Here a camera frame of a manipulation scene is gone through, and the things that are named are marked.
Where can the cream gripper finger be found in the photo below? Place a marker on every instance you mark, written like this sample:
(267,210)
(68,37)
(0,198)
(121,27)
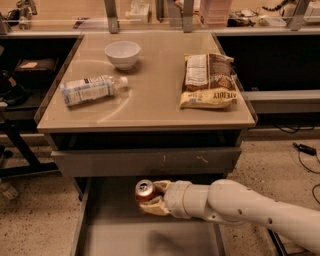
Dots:
(162,186)
(155,206)

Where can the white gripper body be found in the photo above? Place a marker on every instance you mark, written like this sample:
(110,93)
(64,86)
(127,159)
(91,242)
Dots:
(176,196)

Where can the red coke can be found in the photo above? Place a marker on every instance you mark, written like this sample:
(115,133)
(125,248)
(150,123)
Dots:
(145,190)

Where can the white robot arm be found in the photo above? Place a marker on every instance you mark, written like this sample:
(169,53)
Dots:
(229,202)

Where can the open middle drawer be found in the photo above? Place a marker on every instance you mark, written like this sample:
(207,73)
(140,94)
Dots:
(111,224)

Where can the grey drawer cabinet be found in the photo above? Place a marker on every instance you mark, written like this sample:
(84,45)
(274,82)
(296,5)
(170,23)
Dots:
(143,131)

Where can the black metal floor bar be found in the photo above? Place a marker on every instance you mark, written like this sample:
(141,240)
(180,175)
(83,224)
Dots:
(281,249)

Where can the brown yellow chip bag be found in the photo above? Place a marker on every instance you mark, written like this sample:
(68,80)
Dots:
(208,82)

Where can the clear plastic water bottle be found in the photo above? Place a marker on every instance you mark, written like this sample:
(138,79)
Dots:
(90,89)

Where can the white ceramic bowl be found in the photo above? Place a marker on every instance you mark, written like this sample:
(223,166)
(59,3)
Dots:
(123,54)

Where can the pink stacked trays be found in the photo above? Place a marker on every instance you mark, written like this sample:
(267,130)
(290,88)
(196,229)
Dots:
(214,13)

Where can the black side table frame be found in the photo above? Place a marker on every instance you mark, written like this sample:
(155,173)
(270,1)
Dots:
(14,121)

